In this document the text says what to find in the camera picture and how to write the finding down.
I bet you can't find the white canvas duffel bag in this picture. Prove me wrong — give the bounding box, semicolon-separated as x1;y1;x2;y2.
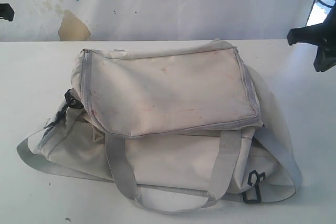
17;40;302;213

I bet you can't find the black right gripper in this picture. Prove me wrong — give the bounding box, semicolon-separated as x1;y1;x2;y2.
287;18;335;72

